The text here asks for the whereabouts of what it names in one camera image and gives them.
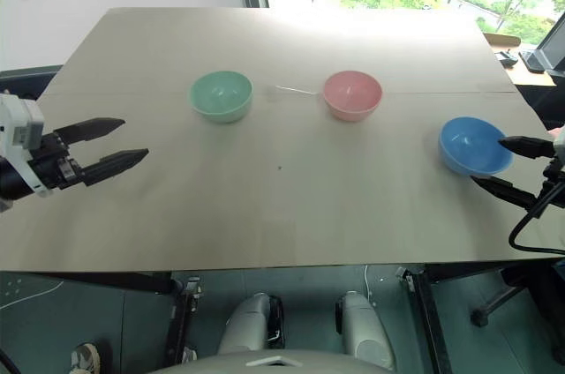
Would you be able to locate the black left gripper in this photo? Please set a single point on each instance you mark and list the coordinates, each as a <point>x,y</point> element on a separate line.
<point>49,159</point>

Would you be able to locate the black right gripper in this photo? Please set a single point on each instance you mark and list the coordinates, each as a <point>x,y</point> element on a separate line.
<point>554,173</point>

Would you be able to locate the blue bowl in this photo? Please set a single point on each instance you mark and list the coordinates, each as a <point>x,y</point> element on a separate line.
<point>472,144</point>

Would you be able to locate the black desk gadget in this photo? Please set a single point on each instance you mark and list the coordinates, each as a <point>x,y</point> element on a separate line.
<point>507,58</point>

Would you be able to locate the wooden side desk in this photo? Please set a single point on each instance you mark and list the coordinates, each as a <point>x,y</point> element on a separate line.
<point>512,56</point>

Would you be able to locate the green bowl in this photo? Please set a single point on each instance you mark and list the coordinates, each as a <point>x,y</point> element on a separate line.
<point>220,96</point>

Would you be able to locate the black computer monitor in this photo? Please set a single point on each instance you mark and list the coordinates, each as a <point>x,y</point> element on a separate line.
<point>552,45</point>

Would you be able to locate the black office chair base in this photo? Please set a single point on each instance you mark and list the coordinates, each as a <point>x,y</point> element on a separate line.
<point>496,301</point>

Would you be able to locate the black table leg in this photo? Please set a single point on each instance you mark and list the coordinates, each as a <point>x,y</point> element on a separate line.
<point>183,319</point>
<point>427,316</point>

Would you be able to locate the red bowl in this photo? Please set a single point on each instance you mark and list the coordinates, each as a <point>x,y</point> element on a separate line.
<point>352,94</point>

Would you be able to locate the person's sandalled foot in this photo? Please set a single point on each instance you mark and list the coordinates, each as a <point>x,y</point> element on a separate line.
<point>85,357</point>

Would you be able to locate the silver right robot leg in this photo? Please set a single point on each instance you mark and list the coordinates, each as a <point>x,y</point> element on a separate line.
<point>367,331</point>

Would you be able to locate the silver robot leg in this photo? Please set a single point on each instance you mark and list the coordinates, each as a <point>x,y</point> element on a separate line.
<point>247,325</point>
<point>367,331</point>

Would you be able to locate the silver left robot leg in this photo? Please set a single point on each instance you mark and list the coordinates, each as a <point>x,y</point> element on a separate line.
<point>247,325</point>

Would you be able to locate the grey robot torso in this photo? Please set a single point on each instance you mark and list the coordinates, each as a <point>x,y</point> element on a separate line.
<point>269,361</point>

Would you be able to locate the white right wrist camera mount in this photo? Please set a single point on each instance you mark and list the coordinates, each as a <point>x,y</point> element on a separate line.
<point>559,139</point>

